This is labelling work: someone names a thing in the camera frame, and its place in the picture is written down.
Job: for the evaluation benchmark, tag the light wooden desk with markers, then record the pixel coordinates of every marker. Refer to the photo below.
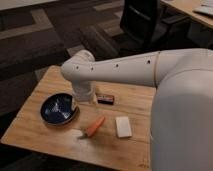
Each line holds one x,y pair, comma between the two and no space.
187,7

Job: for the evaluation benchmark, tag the black and red battery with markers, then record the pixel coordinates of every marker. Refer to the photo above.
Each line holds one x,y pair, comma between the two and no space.
105,99

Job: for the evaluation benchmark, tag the white sponge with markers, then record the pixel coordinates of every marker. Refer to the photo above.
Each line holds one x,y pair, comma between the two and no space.
123,127

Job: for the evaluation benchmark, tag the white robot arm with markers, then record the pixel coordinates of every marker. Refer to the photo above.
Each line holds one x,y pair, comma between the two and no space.
181,127

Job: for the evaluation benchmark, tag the dark blue bowl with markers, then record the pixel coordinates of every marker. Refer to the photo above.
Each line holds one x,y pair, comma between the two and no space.
59,109

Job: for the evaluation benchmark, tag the black office chair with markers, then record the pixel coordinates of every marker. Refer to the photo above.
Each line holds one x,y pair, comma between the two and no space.
141,22

